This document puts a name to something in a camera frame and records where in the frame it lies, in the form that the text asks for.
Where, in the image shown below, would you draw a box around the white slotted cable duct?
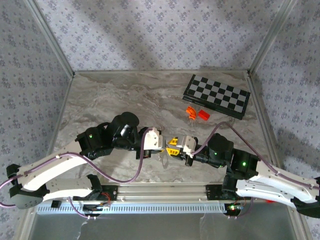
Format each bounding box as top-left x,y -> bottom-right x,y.
36,202 -> 227,215

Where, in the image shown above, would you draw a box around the aluminium frame post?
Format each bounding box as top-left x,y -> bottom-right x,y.
248,0 -> 299,76
24,0 -> 76,77

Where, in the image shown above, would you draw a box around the grey metal sheet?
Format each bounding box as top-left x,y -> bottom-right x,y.
32,212 -> 301,240

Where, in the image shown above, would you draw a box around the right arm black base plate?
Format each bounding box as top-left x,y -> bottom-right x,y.
205,184 -> 241,201

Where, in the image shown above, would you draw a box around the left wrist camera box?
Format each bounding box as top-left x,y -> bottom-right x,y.
142,127 -> 164,151

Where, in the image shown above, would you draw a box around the aluminium frame rail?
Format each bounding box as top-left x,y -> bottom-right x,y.
246,71 -> 293,183
46,74 -> 76,161

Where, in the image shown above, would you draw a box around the folded black chessboard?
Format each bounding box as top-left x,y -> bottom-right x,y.
182,74 -> 252,121

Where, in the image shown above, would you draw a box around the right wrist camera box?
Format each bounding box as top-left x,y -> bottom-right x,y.
181,135 -> 198,159

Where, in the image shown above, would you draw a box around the wide aluminium base rail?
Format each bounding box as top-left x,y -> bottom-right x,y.
32,181 -> 298,204

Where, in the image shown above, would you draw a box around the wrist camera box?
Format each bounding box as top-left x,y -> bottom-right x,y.
181,135 -> 198,159
142,127 -> 164,151

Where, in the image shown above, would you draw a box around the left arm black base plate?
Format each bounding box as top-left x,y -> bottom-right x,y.
88,184 -> 119,201

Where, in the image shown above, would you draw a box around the small red block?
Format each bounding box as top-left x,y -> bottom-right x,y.
197,109 -> 210,121

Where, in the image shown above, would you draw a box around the small circuit board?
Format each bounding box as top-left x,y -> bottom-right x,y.
83,203 -> 111,216
224,202 -> 245,216

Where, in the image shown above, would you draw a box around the orange curved plastic piece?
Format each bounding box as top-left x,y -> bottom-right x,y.
185,106 -> 198,120

